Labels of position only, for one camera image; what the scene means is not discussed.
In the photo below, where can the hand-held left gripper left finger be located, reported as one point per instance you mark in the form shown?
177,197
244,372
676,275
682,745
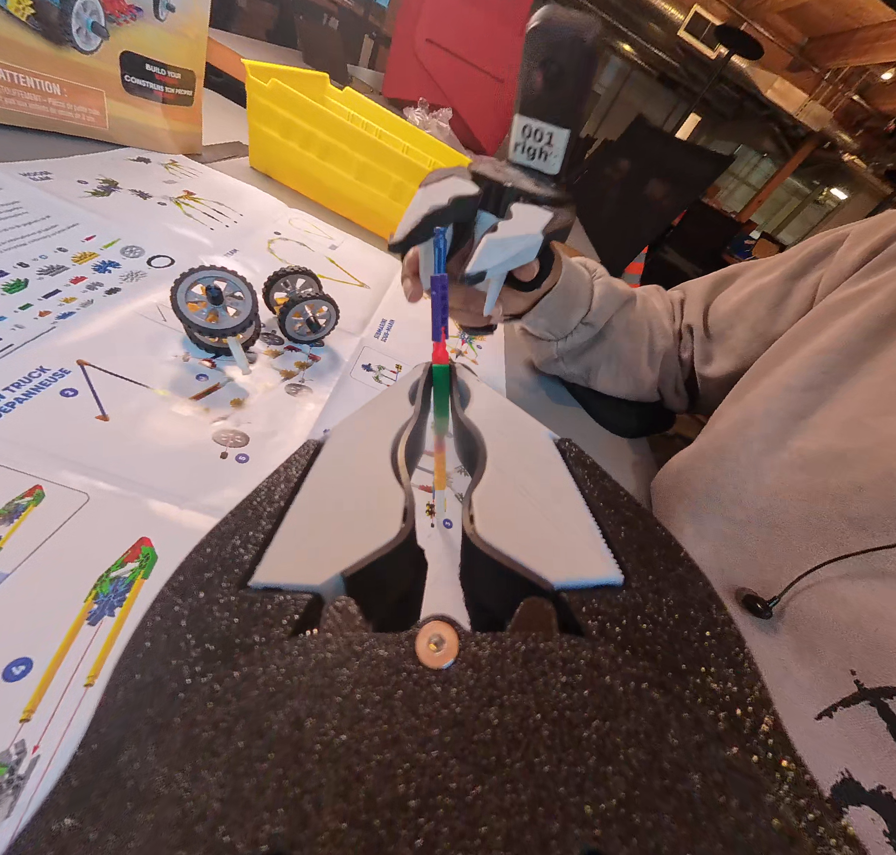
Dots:
336,512

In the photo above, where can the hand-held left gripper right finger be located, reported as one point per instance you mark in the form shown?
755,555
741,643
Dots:
532,512

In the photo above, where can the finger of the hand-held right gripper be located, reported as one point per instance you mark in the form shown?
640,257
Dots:
514,239
430,200

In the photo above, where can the purple connector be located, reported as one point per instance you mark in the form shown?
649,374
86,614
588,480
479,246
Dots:
439,309

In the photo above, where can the green connector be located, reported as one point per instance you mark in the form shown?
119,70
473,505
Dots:
441,389

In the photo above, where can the person's right forearm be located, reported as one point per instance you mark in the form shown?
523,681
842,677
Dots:
700,323

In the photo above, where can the person's right hand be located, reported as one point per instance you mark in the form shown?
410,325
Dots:
465,305

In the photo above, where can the clear plastic wrap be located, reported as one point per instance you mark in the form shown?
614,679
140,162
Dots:
427,114

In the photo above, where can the red cup-shaped foam cutout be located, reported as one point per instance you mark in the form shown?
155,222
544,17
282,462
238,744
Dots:
455,43

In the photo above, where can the stack of yellow plastic bins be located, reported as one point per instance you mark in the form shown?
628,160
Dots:
329,148

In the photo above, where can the dark cloth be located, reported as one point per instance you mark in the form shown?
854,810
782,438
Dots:
623,410

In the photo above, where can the toy wheel pair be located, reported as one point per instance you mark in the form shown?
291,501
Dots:
213,298
308,316

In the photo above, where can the white printed instruction sheet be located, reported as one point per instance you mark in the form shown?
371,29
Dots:
140,449

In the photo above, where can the person's beige hoodie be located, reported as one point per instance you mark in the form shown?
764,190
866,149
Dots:
805,519

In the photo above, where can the construction toy kit box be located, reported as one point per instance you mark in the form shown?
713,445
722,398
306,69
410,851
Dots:
105,99

